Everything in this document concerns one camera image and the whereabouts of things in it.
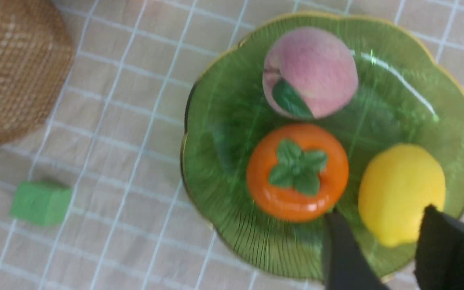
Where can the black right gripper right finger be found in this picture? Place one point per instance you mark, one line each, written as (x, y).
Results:
(439, 259)

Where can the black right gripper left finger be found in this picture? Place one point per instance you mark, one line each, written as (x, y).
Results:
(343, 263)

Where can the yellow toy lemon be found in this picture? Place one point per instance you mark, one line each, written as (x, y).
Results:
(396, 187)

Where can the orange toy persimmon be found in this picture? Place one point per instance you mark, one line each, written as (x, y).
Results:
(297, 172)

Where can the pink toy peach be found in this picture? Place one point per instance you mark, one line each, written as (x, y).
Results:
(309, 74)

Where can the green glass leaf plate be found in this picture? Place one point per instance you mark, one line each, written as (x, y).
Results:
(404, 96)

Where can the green foam cube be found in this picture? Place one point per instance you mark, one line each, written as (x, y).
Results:
(41, 202)

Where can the woven rattan basket green lining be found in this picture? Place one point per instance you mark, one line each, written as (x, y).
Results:
(36, 55)

